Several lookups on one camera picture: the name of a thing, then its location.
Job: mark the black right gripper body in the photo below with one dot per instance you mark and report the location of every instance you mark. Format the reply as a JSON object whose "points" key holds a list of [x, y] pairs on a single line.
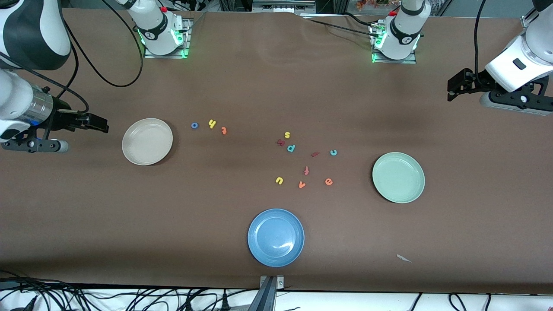
{"points": [[63, 116]]}

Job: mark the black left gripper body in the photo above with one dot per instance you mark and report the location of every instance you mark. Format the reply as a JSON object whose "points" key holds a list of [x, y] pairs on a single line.
{"points": [[478, 80]]}

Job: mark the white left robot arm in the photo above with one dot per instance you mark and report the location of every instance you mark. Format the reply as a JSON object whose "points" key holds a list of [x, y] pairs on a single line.
{"points": [[529, 52]]}

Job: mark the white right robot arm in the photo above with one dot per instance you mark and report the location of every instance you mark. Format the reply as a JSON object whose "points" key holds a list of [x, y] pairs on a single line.
{"points": [[26, 34]]}

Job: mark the beige brown plate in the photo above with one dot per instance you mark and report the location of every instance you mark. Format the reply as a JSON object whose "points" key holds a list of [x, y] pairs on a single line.
{"points": [[147, 141]]}

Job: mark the light green plate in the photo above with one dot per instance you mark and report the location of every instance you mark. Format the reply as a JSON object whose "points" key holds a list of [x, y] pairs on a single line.
{"points": [[398, 177]]}

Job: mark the brown table cover sheet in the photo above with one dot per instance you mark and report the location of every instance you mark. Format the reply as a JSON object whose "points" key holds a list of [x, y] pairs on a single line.
{"points": [[259, 86]]}

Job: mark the white paper scrap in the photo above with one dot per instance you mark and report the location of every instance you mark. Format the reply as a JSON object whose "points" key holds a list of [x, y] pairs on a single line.
{"points": [[403, 258]]}

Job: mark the blue plate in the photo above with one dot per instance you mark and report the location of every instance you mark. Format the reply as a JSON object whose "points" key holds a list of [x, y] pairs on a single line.
{"points": [[275, 237]]}

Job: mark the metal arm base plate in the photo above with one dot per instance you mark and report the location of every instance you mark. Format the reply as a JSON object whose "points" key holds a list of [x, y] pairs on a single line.
{"points": [[183, 51], [410, 60]]}

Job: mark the aluminium table frame rail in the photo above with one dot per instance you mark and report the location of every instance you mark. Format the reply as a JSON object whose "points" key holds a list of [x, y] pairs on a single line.
{"points": [[529, 19]]}

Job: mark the aluminium frame beam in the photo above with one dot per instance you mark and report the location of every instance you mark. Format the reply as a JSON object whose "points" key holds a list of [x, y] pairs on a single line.
{"points": [[283, 6]]}

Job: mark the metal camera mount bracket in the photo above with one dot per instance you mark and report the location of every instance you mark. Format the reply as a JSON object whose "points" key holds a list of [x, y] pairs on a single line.
{"points": [[270, 283]]}

